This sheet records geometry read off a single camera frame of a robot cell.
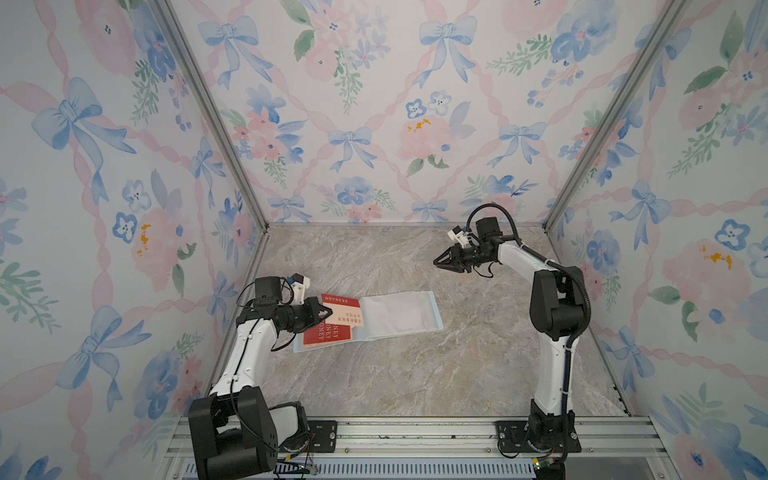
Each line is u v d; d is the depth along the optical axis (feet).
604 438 4.09
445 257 3.07
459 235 3.11
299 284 2.55
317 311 2.44
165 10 2.23
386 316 3.09
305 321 2.41
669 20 2.27
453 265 2.94
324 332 2.95
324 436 2.43
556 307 1.89
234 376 1.46
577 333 1.84
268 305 2.18
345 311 2.87
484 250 2.63
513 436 2.41
